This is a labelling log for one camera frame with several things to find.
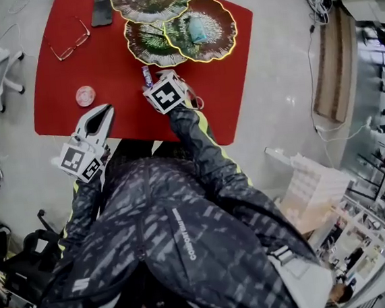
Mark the red tablecloth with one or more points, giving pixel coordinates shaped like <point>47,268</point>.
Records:
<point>124,116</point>

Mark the brown-rimmed leaf plate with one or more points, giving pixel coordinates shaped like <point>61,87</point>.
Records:
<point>151,5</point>

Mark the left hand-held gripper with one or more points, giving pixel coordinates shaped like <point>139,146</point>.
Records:
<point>74,159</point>

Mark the thin-framed eyeglasses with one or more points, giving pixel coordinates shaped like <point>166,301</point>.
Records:
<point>67,53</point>

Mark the person's left forearm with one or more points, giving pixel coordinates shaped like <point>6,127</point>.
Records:
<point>82,204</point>

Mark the white patterned carton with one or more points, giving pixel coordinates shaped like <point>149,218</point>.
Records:
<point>317,178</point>

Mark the black office chair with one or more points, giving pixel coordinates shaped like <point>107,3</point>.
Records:
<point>36,253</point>

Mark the small teal bottle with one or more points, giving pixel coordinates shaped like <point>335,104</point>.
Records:
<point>197,31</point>

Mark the black smartphone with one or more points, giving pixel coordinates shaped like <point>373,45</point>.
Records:
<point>100,9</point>

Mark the person's right forearm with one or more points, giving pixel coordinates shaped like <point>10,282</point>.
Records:
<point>198,139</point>

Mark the person's dark patterned jacket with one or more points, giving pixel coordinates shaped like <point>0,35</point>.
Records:
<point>188,252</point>

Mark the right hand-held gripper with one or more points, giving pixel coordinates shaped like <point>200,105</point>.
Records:
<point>166,96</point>

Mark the round pink container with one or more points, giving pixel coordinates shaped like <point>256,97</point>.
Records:
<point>85,96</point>

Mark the white shelf rack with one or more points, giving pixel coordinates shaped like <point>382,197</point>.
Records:
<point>373,234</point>

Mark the brown wooden floor board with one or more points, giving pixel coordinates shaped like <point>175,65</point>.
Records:
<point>335,68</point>

